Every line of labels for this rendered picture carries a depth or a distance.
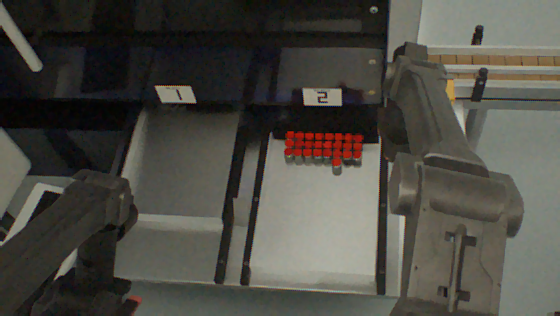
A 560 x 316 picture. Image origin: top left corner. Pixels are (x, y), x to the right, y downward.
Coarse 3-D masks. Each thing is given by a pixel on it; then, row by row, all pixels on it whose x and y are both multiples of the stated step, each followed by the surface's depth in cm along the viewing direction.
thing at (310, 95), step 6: (306, 90) 131; (312, 90) 131; (318, 90) 131; (324, 90) 131; (330, 90) 130; (336, 90) 130; (306, 96) 133; (312, 96) 133; (330, 96) 132; (336, 96) 132; (306, 102) 135; (312, 102) 135; (330, 102) 134; (336, 102) 134
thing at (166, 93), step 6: (162, 90) 137; (168, 90) 137; (174, 90) 137; (180, 90) 136; (186, 90) 136; (162, 96) 139; (168, 96) 139; (174, 96) 139; (186, 96) 138; (192, 96) 138; (192, 102) 140
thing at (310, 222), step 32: (352, 160) 139; (288, 192) 137; (320, 192) 136; (352, 192) 135; (256, 224) 130; (288, 224) 132; (320, 224) 132; (352, 224) 131; (256, 256) 129; (288, 256) 128; (320, 256) 127; (352, 256) 127
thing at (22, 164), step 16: (0, 128) 144; (0, 144) 145; (16, 144) 151; (0, 160) 146; (16, 160) 151; (0, 176) 147; (16, 176) 153; (0, 192) 148; (16, 192) 154; (0, 208) 149
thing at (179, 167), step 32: (160, 128) 151; (192, 128) 150; (224, 128) 148; (128, 160) 144; (160, 160) 145; (192, 160) 144; (224, 160) 143; (160, 192) 140; (192, 192) 140; (224, 192) 135
